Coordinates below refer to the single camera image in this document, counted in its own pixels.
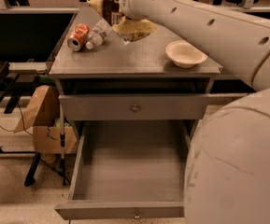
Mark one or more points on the brown chip bag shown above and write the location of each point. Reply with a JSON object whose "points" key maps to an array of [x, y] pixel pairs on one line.
{"points": [[129, 30]]}

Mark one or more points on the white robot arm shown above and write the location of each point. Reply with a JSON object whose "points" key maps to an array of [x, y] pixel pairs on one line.
{"points": [[227, 177]]}

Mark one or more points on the grey wooden drawer cabinet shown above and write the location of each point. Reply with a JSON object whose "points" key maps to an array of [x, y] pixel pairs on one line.
{"points": [[140, 67]]}

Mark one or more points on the closed grey top drawer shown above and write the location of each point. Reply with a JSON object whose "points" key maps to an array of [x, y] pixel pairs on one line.
{"points": [[118, 106]]}

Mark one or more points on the open grey middle drawer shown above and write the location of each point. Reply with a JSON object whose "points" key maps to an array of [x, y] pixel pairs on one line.
{"points": [[123, 167]]}

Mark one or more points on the round brass top knob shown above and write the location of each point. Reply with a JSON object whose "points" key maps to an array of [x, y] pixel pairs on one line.
{"points": [[135, 108]]}

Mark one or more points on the white paper bowl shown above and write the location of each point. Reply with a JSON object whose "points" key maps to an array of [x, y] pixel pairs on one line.
{"points": [[183, 54]]}

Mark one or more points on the clear plastic water bottle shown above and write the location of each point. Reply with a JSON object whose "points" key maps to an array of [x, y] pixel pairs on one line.
{"points": [[98, 34]]}

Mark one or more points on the orange soda can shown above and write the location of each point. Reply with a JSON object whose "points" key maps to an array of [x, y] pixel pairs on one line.
{"points": [[78, 37]]}

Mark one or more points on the brown cardboard box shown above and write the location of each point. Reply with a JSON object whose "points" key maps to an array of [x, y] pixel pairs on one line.
{"points": [[42, 115]]}

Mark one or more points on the black tripod stand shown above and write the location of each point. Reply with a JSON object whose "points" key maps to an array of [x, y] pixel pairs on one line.
{"points": [[50, 159]]}

